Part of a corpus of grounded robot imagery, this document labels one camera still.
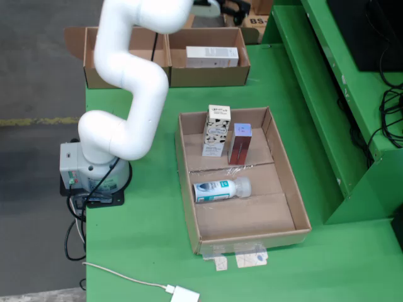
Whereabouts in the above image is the dark red holographic box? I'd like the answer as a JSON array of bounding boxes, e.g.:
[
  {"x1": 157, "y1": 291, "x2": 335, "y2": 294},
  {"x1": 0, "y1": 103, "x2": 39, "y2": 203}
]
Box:
[{"x1": 227, "y1": 122, "x2": 254, "y2": 165}]

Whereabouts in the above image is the white shoe fresh bottle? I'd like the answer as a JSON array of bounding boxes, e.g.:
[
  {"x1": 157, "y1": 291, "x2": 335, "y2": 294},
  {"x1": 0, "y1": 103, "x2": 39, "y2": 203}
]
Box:
[{"x1": 192, "y1": 176, "x2": 253, "y2": 204}]

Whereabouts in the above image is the printed BS cardboard box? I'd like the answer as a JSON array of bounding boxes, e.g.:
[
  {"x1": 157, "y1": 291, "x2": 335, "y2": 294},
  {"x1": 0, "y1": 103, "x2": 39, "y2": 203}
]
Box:
[{"x1": 242, "y1": 12, "x2": 268, "y2": 30}]

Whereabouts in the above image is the green metal shelf unit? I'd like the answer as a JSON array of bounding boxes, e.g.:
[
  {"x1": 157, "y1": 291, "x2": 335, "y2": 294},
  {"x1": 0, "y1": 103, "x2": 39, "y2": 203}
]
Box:
[{"x1": 261, "y1": 0, "x2": 403, "y2": 225}]

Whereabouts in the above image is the cow print hand cream box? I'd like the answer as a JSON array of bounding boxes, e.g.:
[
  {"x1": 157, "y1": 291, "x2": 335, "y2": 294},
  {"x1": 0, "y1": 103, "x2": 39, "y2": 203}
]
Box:
[{"x1": 201, "y1": 104, "x2": 232, "y2": 157}]

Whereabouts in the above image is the small labelled cardboard box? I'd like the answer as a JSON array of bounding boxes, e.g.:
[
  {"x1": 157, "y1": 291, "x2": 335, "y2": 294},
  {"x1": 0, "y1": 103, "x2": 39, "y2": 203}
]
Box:
[{"x1": 251, "y1": 0, "x2": 275, "y2": 16}]

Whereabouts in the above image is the black monitor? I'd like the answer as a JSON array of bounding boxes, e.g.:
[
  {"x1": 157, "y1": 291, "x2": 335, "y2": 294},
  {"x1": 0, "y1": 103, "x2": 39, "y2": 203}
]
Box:
[{"x1": 326, "y1": 0, "x2": 403, "y2": 72}]

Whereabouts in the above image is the white power adapter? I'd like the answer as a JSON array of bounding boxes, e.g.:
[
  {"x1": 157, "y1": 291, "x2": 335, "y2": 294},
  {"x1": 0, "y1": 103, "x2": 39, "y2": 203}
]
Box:
[{"x1": 171, "y1": 284, "x2": 201, "y2": 302}]

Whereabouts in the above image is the white carton box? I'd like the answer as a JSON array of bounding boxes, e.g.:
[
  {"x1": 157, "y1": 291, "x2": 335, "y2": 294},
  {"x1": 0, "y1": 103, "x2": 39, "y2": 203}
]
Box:
[{"x1": 185, "y1": 46, "x2": 239, "y2": 68}]

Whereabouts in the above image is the black floor power cable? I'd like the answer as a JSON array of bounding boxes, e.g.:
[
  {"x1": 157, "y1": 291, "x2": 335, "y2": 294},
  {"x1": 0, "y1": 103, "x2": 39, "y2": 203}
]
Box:
[{"x1": 64, "y1": 193, "x2": 88, "y2": 261}]

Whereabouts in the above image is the taped paper tag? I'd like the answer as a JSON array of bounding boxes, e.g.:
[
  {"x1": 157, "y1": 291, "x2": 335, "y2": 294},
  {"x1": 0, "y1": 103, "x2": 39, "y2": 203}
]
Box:
[
  {"x1": 234, "y1": 245, "x2": 270, "y2": 269},
  {"x1": 203, "y1": 247, "x2": 229, "y2": 271}
]

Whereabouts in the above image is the grey robot base box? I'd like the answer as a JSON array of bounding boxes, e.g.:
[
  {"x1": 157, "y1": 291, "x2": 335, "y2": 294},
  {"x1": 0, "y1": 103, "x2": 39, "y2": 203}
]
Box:
[{"x1": 59, "y1": 143, "x2": 89, "y2": 190}]

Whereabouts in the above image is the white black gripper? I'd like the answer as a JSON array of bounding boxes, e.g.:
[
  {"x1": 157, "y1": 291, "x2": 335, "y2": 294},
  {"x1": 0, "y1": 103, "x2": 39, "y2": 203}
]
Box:
[{"x1": 192, "y1": 0, "x2": 253, "y2": 25}]

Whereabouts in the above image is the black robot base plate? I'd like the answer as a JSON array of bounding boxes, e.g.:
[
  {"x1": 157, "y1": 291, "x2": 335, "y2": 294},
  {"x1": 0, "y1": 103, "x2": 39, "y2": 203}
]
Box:
[{"x1": 59, "y1": 174, "x2": 125, "y2": 209}]

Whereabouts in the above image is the thin white cable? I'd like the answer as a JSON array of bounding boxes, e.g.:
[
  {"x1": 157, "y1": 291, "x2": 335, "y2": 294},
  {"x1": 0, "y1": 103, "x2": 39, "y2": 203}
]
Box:
[{"x1": 81, "y1": 261, "x2": 173, "y2": 295}]

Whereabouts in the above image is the large shallow cardboard tray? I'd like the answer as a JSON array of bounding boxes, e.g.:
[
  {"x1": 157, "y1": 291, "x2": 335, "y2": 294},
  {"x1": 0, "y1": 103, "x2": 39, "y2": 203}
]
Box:
[{"x1": 175, "y1": 106, "x2": 312, "y2": 255}]

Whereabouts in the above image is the black cable bundle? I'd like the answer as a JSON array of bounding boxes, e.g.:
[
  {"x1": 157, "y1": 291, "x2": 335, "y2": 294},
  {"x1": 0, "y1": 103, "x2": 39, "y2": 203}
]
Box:
[{"x1": 366, "y1": 47, "x2": 403, "y2": 161}]

